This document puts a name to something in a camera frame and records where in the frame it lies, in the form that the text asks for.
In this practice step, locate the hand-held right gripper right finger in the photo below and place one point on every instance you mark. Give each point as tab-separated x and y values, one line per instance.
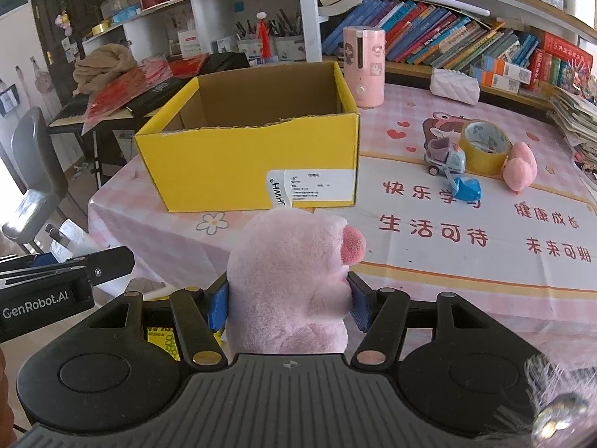
359	308

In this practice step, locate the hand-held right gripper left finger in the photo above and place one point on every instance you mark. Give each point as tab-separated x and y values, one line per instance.
219	305

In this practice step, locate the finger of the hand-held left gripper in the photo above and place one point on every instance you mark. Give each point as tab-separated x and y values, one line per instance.
107	263
46	260

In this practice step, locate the white plastic bottle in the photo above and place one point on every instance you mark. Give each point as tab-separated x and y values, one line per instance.
74	238

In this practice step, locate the large pink plush toy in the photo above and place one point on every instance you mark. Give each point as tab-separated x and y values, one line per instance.
289	280

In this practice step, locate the yellow cardboard box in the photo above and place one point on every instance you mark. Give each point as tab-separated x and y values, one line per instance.
233	163

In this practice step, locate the grey purple toy truck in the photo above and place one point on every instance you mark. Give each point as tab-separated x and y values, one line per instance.
450	158

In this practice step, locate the yellow tape roll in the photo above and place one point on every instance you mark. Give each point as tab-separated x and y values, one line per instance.
480	161

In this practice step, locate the small pink plush duck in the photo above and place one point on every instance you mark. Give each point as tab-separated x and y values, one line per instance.
520	168

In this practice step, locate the yellow black packet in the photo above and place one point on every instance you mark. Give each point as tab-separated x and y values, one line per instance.
163	343

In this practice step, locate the pink printed tablecloth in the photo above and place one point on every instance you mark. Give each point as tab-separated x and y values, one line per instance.
443	252

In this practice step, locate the grey chair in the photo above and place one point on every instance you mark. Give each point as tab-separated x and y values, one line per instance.
32	158

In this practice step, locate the black electronic keyboard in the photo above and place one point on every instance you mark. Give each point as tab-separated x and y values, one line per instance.
70	109

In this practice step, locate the blue crumpled plastic piece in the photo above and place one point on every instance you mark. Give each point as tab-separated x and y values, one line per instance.
466	189

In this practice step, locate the pile of red packets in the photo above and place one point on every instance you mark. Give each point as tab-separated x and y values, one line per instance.
121	93

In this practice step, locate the beige bundled cloth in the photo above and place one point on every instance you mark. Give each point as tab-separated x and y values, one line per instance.
102	65

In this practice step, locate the grey fuzzy item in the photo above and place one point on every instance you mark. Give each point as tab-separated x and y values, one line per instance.
559	410

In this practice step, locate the black case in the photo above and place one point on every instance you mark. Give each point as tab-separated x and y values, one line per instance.
228	61

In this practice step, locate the white red label box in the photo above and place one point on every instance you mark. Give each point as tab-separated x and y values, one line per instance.
191	42

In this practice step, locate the pink thermos bottle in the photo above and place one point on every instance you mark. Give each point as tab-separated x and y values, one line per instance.
364	70

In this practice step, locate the white quilted bag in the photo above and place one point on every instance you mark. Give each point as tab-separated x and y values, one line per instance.
454	86

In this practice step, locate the white pen holder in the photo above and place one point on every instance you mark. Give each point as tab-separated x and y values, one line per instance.
289	49
252	50

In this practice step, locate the red white toy pen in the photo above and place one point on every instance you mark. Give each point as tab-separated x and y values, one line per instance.
264	37

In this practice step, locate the stack of orange blue boxes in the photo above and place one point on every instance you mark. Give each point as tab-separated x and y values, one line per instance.
503	72

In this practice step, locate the stack of papers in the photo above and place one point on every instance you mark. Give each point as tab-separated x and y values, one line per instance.
573	116

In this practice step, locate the white bookshelf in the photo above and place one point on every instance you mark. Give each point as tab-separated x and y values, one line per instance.
305	9

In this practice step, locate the row of red thick books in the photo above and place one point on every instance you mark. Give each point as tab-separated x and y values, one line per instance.
559	56

